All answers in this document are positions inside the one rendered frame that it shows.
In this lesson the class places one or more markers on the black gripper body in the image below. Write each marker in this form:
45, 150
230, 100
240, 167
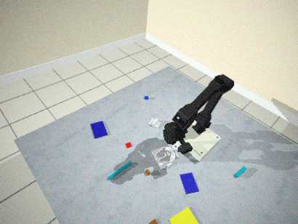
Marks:
184, 147

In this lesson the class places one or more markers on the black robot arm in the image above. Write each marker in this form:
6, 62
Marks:
187, 114

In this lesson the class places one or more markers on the yellow flat rectangular plate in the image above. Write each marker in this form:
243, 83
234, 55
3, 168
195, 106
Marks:
185, 217

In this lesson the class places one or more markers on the teal flat bar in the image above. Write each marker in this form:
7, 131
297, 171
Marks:
119, 170

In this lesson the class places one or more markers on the small cyan rectangular block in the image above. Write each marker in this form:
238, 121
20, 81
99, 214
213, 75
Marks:
240, 171

